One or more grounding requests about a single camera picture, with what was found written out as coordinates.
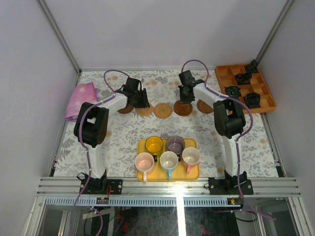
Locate blue handled white mug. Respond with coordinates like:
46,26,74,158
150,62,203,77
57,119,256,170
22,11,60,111
159,151,179,179

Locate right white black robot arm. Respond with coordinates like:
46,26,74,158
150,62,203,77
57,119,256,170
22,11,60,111
179,70,246,194

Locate woven rattan coaster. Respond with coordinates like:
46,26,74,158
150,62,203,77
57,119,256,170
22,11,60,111
136,106,154,117
154,103,173,119

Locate pink purple folded cloth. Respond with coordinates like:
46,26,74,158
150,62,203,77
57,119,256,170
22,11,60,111
65,82,98,121

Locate yellow plastic tray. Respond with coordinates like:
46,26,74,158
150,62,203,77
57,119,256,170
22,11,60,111
135,136,201,182

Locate black wrapped item top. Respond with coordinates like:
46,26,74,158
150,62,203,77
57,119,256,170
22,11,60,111
244,59,258,74

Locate purple mug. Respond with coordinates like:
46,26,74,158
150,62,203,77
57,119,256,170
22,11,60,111
166,136,185,154

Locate yellow glass cup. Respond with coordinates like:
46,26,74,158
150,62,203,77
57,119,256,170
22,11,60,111
145,136,164,155

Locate black green wrapped item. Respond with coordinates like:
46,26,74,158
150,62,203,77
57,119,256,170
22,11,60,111
225,85,241,98

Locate aluminium front rail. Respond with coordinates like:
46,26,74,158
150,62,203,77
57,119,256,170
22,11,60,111
36,177,301,198

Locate dark wooden coaster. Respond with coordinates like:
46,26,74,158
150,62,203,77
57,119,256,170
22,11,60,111
118,104,134,114

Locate orange compartment tray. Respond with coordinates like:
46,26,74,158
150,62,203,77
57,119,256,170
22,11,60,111
215,64,277,114

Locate brown wooden coaster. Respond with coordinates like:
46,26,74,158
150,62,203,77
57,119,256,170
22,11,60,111
174,100,193,117
197,100,213,114

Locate black wrapped item bottom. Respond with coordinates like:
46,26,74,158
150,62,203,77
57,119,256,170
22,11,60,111
244,92,261,108

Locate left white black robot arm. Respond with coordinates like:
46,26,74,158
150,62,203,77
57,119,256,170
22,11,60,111
74,77,150,194

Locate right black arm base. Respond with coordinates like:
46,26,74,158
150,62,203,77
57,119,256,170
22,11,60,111
208,171,253,195

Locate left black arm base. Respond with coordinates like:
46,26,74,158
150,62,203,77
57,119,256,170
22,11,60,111
77,172,123,196

